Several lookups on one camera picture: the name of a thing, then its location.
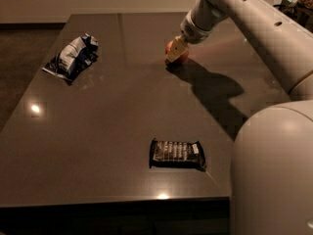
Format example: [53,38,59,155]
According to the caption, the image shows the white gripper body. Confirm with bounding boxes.
[180,9,217,44]

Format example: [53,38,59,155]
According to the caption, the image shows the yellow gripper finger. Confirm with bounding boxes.
[165,35,188,63]

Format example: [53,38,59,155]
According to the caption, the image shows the red apple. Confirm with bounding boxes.
[164,39,190,66]

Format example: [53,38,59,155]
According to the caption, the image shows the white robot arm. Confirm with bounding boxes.
[167,0,313,235]

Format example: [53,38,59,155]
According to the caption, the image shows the crumpled blue white chip bag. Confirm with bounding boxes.
[42,33,99,82]

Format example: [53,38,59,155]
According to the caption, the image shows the black snack bar wrapper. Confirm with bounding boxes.
[149,139,206,171]

